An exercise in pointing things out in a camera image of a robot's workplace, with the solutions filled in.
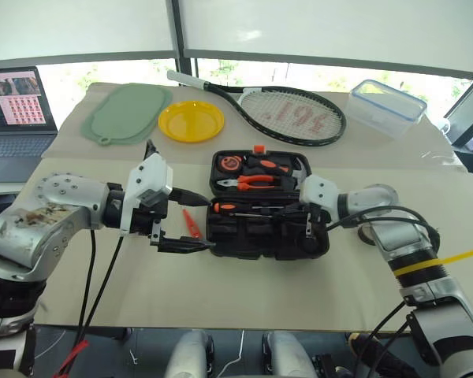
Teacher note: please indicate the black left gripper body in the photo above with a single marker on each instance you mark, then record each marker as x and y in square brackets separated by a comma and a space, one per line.
[150, 218]

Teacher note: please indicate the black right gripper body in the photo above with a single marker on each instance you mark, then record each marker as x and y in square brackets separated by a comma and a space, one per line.
[318, 222]

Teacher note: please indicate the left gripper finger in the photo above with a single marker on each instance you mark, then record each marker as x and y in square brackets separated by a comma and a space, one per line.
[185, 244]
[191, 199]

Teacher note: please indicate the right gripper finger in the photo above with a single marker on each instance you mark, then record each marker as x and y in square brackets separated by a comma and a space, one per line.
[295, 210]
[297, 239]

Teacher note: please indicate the small red plastic tool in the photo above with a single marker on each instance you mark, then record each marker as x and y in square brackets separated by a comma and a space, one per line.
[191, 222]

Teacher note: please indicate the black plastic tool case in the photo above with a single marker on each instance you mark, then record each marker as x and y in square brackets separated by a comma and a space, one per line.
[260, 240]

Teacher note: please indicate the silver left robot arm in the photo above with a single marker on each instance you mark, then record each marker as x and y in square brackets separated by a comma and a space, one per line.
[63, 204]

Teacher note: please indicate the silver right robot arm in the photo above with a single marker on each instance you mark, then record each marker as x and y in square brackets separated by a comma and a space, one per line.
[402, 240]

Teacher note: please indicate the orange black screwdriver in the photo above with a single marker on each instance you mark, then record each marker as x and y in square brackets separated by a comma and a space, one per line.
[224, 207]

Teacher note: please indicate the orange black tape measure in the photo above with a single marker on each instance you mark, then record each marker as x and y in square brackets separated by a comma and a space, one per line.
[228, 162]

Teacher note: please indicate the yellow plastic plate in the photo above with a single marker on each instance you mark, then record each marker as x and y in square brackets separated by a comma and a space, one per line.
[191, 122]

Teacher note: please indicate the green silicone mat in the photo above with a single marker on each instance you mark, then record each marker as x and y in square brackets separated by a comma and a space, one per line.
[122, 114]

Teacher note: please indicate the grey rounded shell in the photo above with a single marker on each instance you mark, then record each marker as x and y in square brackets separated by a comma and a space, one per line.
[285, 354]
[189, 354]

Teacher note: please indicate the black tennis racket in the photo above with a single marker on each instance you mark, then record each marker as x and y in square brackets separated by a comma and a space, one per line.
[185, 79]

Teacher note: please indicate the black shoe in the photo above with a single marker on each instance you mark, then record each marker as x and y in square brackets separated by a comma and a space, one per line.
[358, 342]

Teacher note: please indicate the clear container blue lid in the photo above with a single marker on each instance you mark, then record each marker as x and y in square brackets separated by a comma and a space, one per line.
[382, 106]

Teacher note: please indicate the dark grey laptop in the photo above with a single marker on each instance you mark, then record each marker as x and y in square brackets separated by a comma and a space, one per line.
[16, 145]

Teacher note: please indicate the white mug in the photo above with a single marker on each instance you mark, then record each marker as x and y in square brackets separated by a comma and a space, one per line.
[444, 126]

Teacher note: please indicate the black flat panel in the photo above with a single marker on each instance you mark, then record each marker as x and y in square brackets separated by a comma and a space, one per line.
[469, 114]

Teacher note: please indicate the white roller blind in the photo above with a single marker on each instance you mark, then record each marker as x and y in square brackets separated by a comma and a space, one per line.
[79, 27]
[339, 27]

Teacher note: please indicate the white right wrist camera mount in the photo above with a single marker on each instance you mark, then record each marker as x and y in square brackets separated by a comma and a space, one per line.
[319, 189]

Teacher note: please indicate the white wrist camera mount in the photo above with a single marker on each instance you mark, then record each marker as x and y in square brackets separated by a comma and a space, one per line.
[319, 189]
[150, 173]

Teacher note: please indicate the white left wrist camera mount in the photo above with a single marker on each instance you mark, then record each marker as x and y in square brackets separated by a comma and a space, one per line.
[150, 173]

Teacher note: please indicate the dark window frame post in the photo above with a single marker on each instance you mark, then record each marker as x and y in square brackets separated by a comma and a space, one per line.
[178, 39]

